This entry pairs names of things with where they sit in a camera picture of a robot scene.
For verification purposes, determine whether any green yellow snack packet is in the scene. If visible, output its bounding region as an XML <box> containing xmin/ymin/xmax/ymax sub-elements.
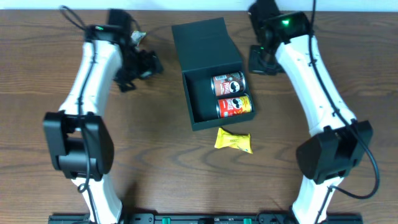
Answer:
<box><xmin>131</xmin><ymin>30</ymin><xmax>147</xmax><ymax>46</ymax></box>

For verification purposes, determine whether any brown Pringles can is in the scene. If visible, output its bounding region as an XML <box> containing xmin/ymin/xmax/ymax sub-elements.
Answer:
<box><xmin>211</xmin><ymin>71</ymin><xmax>246</xmax><ymax>96</ymax></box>

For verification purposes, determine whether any black gift box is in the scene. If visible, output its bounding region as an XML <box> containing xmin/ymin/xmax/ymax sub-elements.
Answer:
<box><xmin>172</xmin><ymin>17</ymin><xmax>256</xmax><ymax>131</ymax></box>

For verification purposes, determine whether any red Pringles can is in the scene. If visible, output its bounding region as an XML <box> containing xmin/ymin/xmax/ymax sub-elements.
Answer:
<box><xmin>216</xmin><ymin>95</ymin><xmax>252</xmax><ymax>118</ymax></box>

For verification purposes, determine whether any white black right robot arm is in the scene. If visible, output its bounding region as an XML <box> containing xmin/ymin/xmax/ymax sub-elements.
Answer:
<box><xmin>248</xmin><ymin>0</ymin><xmax>373</xmax><ymax>223</ymax></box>

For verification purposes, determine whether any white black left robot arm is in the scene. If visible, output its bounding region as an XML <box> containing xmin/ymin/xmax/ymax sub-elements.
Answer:
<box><xmin>43</xmin><ymin>6</ymin><xmax>164</xmax><ymax>223</ymax></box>

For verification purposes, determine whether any black mounting rail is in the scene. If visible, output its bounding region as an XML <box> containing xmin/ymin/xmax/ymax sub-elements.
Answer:
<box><xmin>47</xmin><ymin>212</ymin><xmax>364</xmax><ymax>224</ymax></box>

